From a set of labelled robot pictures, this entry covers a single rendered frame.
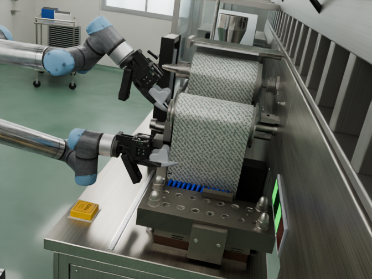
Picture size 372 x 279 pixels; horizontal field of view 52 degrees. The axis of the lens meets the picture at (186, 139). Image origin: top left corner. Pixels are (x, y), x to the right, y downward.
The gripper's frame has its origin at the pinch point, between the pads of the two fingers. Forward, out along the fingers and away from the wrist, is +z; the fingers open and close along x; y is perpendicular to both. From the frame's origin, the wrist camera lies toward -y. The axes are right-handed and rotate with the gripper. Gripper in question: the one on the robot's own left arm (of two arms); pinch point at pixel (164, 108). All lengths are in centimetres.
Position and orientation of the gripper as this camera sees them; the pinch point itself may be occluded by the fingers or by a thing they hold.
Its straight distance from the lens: 128.4
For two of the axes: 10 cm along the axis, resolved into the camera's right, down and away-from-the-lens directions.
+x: 1.6, -3.5, 9.2
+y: 7.3, -5.9, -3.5
